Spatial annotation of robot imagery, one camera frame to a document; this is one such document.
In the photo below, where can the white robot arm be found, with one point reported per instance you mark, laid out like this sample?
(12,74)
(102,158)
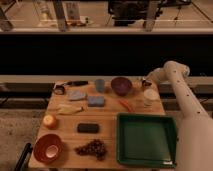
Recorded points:
(194,150)

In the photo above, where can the blue grey cup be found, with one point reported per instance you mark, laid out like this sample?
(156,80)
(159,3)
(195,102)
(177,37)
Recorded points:
(100,85)

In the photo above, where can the small white cup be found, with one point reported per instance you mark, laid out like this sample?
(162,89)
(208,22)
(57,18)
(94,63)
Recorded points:
(52,151)

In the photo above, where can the dark purple bowl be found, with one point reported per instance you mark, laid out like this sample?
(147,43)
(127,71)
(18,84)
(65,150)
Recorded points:
(121,85)

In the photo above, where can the blue sponge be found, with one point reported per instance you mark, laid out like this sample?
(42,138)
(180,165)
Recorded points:
(96,101)

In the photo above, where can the orange carrot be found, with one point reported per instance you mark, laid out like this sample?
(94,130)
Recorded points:
(126,105)

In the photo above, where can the grey blue cloth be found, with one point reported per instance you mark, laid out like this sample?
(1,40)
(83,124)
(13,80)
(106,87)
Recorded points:
(76,95)

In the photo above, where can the black rectangular block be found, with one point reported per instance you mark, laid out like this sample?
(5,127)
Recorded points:
(87,128)

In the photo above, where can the bunch of dark grapes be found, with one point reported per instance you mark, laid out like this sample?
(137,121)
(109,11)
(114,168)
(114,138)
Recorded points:
(96,148)

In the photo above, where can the green plastic tray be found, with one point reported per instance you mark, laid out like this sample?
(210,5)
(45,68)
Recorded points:
(146,141)

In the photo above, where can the red yellow apple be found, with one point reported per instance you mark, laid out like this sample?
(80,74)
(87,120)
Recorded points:
(50,121)

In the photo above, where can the orange plastic bowl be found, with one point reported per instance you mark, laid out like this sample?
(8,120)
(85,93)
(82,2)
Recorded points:
(43,143)

